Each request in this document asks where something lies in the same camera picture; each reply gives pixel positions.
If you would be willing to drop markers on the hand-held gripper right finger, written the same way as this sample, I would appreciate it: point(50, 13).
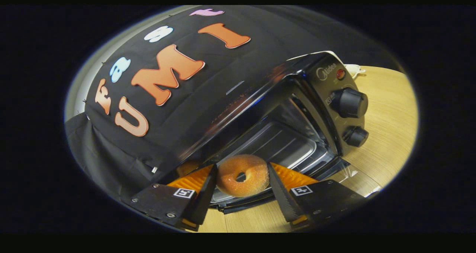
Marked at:
point(282, 197)

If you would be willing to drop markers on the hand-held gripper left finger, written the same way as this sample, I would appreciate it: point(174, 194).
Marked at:
point(204, 199)

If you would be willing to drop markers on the sugared donut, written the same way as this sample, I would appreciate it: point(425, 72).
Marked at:
point(256, 178)

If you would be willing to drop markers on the black toaster oven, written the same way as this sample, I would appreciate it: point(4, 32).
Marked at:
point(334, 96)

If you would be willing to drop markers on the small white snack dish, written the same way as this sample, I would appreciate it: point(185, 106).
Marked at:
point(353, 70)

